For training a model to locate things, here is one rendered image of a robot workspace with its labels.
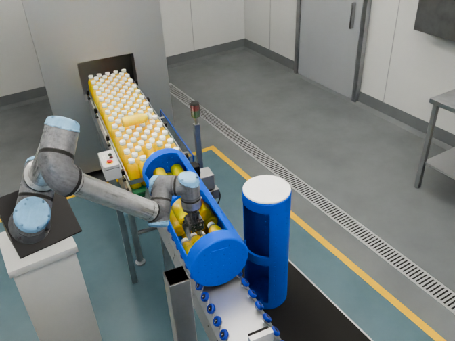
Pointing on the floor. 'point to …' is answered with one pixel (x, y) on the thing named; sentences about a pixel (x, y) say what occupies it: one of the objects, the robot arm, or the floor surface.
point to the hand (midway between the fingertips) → (193, 236)
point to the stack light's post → (198, 144)
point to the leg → (166, 256)
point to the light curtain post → (180, 304)
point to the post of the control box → (126, 241)
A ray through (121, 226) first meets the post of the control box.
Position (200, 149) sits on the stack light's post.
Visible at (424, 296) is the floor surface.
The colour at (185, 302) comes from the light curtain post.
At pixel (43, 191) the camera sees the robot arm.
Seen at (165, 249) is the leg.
